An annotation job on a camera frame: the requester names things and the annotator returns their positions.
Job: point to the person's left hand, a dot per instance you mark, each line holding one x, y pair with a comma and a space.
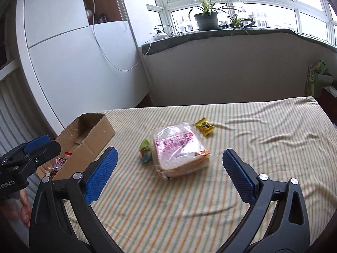
25, 208

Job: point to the green candy wrapper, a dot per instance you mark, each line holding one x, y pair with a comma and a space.
145, 151

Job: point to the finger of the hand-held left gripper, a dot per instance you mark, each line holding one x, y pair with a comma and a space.
36, 142
39, 158

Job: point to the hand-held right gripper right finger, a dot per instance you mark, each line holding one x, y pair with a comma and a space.
241, 174

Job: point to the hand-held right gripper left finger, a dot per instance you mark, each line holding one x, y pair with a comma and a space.
101, 176

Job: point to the large potted spider plant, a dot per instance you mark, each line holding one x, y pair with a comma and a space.
206, 21

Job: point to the brown cardboard box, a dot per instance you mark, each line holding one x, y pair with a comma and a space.
100, 134

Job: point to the small potted plant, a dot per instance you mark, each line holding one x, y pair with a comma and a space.
235, 21

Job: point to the green printed shopping bag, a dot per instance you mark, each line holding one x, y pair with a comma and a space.
314, 79

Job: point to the clear bagged sliced bread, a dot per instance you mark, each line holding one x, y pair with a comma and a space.
179, 150

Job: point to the white power adapter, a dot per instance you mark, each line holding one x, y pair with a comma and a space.
160, 34

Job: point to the white cabinet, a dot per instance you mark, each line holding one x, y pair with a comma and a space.
65, 58

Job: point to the dark wooden nightstand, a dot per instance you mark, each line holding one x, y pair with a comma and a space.
330, 97

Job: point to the white ribbed radiator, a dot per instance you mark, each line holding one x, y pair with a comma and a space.
15, 110

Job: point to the striped bed sheet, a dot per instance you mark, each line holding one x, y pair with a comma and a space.
237, 150

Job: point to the yellow candy packet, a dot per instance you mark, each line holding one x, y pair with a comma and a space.
204, 126

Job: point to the black patterned candy packet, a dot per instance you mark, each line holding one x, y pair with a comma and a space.
58, 166

